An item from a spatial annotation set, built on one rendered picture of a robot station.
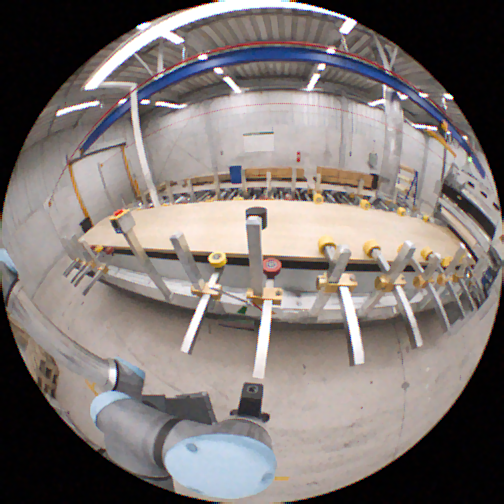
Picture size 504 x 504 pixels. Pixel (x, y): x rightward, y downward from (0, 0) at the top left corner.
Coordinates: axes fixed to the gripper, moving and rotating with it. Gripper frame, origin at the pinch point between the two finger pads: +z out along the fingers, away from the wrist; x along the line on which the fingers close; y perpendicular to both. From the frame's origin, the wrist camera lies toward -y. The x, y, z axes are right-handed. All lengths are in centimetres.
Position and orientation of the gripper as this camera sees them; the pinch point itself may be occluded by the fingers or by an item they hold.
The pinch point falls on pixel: (252, 410)
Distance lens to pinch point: 51.0
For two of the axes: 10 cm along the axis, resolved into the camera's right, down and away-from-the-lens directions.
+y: -1.4, 6.4, -7.6
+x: 9.9, 0.4, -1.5
